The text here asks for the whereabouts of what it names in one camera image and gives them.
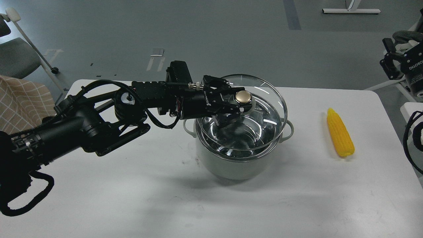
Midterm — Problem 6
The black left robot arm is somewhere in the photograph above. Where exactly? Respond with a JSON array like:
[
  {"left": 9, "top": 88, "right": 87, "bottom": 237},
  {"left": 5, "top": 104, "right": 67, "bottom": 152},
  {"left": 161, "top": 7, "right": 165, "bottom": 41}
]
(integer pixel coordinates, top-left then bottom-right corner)
[{"left": 0, "top": 61, "right": 252, "bottom": 217}]

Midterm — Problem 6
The pale green steel pot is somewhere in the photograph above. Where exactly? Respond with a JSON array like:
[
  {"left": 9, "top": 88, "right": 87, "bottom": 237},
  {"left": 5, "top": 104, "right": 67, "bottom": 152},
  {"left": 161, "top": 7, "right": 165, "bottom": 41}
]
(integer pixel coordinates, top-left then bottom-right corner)
[{"left": 183, "top": 96, "right": 294, "bottom": 180}]

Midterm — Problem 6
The white chair frame right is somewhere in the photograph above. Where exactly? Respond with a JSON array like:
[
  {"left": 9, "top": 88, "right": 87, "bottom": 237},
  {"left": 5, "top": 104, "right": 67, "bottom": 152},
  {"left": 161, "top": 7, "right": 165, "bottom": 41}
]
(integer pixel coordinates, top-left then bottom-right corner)
[{"left": 366, "top": 16, "right": 422, "bottom": 102}]

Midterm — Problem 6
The glass lid with gold knob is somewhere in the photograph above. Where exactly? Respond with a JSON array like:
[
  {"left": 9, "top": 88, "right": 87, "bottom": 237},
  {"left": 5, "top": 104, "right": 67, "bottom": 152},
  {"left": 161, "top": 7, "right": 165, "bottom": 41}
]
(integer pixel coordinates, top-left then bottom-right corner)
[{"left": 194, "top": 74, "right": 288, "bottom": 161}]

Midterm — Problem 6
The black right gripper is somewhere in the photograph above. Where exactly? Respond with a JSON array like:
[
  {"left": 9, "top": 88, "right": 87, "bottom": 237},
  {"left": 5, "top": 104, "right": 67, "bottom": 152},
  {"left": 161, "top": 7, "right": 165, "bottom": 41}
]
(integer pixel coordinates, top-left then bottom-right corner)
[{"left": 379, "top": 38, "right": 423, "bottom": 97}]

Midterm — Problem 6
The white table leg base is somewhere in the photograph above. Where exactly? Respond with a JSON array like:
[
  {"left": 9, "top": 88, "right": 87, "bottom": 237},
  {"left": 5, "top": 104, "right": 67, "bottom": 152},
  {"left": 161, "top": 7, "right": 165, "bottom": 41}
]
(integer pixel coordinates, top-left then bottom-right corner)
[{"left": 322, "top": 0, "right": 381, "bottom": 15}]

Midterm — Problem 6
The grey office chair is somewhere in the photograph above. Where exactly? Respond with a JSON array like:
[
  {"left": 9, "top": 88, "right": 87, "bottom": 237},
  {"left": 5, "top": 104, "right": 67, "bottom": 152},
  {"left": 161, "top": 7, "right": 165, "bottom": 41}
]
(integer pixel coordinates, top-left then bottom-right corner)
[{"left": 0, "top": 7, "right": 66, "bottom": 95}]

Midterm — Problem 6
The beige checked cloth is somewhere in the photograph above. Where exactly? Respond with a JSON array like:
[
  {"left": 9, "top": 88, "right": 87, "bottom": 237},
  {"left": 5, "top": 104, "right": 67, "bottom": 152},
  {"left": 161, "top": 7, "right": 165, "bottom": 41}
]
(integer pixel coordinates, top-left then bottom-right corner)
[{"left": 0, "top": 75, "right": 56, "bottom": 134}]

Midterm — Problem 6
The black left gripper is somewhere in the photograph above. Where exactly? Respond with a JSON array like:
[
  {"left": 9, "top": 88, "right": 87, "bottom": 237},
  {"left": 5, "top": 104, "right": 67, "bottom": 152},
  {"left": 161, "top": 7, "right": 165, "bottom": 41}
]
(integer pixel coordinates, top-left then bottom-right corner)
[{"left": 180, "top": 75, "right": 245, "bottom": 128}]

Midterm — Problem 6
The yellow corn cob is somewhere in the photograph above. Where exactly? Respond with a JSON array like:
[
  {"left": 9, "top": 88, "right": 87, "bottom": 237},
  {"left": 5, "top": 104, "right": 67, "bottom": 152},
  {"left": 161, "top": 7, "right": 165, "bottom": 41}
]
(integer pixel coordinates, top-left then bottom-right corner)
[{"left": 327, "top": 107, "right": 355, "bottom": 157}]

